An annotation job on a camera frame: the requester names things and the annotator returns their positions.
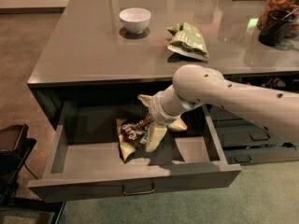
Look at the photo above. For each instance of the open grey top drawer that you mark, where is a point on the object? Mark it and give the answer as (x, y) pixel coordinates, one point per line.
(85, 160)

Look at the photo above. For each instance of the lower right drawer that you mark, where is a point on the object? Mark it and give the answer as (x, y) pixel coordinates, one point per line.
(259, 154)

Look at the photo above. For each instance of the upper right drawer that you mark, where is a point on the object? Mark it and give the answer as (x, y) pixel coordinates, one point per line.
(221, 114)

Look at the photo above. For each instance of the white bowl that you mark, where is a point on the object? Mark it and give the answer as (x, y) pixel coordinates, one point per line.
(135, 19)

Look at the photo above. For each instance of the snack packs in drawer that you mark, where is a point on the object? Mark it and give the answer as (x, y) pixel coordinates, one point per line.
(280, 82)

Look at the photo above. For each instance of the grey counter cabinet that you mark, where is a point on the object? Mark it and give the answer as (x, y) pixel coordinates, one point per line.
(92, 59)

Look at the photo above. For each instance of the glass snack jar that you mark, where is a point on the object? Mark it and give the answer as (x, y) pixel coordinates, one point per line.
(286, 5)

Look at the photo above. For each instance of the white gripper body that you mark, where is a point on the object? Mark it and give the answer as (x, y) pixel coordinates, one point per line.
(156, 108)

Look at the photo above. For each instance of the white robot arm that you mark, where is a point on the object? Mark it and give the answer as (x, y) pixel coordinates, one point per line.
(276, 112)

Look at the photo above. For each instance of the dark cup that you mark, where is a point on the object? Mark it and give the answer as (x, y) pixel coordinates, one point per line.
(277, 25)

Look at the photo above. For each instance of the brown chip bag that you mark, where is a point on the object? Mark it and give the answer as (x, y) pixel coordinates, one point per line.
(133, 135)

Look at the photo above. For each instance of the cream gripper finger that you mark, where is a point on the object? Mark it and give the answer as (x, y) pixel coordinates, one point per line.
(145, 99)
(155, 135)

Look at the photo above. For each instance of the middle right drawer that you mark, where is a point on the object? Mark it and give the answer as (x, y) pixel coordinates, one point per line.
(248, 136)

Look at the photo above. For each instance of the green chip bag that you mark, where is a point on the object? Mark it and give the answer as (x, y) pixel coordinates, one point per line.
(188, 41)

